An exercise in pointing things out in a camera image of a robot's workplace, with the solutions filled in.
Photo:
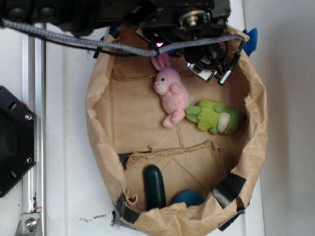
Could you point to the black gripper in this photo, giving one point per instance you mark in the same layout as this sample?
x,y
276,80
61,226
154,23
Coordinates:
x,y
199,35

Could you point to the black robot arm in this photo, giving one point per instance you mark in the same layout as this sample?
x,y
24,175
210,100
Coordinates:
x,y
68,21

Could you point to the blue tape right piece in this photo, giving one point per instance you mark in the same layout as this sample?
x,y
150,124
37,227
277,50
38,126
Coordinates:
x,y
251,45

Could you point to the pink plush bunny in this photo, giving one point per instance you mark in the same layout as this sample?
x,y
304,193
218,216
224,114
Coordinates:
x,y
174,95

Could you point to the green plush frog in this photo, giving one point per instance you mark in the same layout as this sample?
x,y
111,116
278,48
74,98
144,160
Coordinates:
x,y
214,117

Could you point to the brown paper bag container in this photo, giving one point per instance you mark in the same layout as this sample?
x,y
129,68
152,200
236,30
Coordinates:
x,y
124,117

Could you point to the dark green cucumber toy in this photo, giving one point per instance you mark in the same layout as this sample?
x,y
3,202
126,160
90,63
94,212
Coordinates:
x,y
154,188

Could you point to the blue round toy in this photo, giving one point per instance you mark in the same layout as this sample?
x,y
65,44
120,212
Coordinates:
x,y
189,197

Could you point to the aluminium extrusion rail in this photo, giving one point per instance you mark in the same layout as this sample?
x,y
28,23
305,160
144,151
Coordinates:
x,y
33,95

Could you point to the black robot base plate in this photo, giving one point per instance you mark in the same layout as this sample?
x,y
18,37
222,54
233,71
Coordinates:
x,y
17,140

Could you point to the metal corner bracket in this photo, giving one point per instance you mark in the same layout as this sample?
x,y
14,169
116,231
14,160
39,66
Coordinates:
x,y
28,224

